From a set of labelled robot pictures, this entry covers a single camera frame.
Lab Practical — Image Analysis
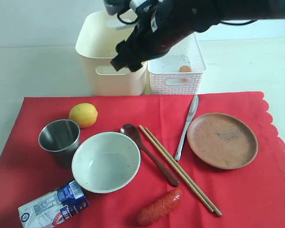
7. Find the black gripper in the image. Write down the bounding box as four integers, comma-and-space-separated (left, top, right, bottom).
110, 0, 219, 72

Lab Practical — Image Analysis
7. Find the orange carrot piece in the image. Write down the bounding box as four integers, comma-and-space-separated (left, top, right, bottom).
179, 65, 192, 83

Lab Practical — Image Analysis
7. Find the yellow lemon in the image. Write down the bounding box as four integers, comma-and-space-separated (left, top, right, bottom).
68, 103, 98, 128

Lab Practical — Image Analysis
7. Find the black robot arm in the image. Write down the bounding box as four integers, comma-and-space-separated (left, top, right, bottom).
104, 0, 285, 72

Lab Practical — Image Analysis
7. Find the cream plastic bin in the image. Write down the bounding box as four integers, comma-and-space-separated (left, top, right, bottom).
76, 10, 147, 96

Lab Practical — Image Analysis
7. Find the white woven plastic basket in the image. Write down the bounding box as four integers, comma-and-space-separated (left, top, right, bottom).
148, 34, 207, 95

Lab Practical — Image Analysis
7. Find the dark wooden spoon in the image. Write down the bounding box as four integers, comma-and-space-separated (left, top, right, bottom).
120, 123, 180, 187

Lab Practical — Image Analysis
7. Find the silver table knife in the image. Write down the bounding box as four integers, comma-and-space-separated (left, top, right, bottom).
174, 95, 199, 162

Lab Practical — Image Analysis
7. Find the stainless steel cup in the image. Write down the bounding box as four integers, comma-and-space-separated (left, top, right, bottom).
38, 119, 80, 168

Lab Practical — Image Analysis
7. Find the white ceramic bowl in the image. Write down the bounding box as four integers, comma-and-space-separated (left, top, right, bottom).
71, 132, 141, 193

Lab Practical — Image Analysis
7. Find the brown wooden plate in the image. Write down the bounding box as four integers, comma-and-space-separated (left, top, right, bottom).
187, 113, 258, 170

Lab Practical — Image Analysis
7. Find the red table cloth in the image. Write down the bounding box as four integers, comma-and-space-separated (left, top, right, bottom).
0, 92, 285, 228

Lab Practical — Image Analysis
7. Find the red sausage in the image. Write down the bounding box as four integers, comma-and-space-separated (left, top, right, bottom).
137, 189, 182, 226

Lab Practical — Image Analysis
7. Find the blue white milk carton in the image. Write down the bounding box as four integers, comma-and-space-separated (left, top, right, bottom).
18, 180, 89, 228

